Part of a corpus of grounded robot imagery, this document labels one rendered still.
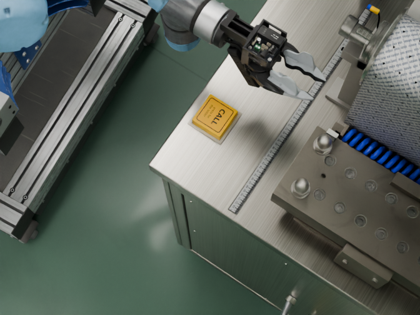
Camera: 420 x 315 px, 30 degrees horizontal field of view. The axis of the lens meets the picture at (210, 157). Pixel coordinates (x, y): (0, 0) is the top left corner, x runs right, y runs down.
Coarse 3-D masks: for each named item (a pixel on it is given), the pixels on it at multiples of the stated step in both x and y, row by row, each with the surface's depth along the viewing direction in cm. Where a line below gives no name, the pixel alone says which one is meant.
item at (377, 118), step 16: (368, 96) 135; (352, 112) 145; (368, 112) 141; (384, 112) 136; (400, 112) 133; (368, 128) 146; (384, 128) 142; (400, 128) 138; (416, 128) 134; (384, 144) 148; (400, 144) 144; (416, 144) 140; (416, 160) 146
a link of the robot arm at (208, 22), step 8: (208, 8) 144; (216, 8) 144; (224, 8) 145; (200, 16) 144; (208, 16) 144; (216, 16) 143; (224, 16) 144; (200, 24) 144; (208, 24) 144; (216, 24) 143; (200, 32) 145; (208, 32) 144; (208, 40) 146
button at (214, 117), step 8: (208, 96) 163; (208, 104) 162; (216, 104) 162; (224, 104) 162; (200, 112) 162; (208, 112) 162; (216, 112) 162; (224, 112) 162; (232, 112) 162; (192, 120) 162; (200, 120) 161; (208, 120) 161; (216, 120) 161; (224, 120) 161; (232, 120) 162; (208, 128) 161; (216, 128) 161; (224, 128) 161; (216, 136) 161
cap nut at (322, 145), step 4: (320, 136) 145; (324, 136) 145; (328, 136) 145; (316, 140) 147; (320, 140) 145; (324, 140) 144; (328, 140) 144; (316, 144) 147; (320, 144) 145; (324, 144) 145; (328, 144) 145; (316, 148) 147; (320, 148) 146; (324, 148) 146; (328, 148) 146; (316, 152) 148; (320, 152) 148; (324, 152) 148; (328, 152) 148
